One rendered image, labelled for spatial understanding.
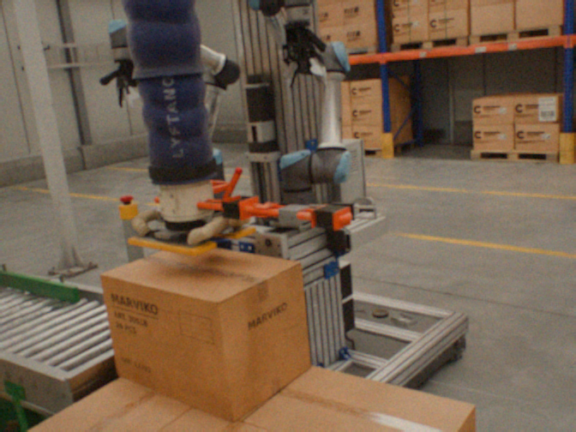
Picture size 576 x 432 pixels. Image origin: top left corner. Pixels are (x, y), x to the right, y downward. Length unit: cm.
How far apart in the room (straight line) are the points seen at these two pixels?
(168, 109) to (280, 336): 82
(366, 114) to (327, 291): 746
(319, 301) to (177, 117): 119
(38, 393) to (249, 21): 167
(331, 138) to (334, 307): 91
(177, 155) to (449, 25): 765
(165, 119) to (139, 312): 66
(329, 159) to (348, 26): 793
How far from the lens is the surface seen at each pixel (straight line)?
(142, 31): 198
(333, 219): 167
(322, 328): 285
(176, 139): 198
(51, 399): 253
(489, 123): 918
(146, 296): 210
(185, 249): 196
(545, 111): 888
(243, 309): 192
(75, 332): 294
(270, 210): 181
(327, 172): 230
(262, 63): 261
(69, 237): 572
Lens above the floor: 160
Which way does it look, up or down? 14 degrees down
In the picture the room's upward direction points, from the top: 6 degrees counter-clockwise
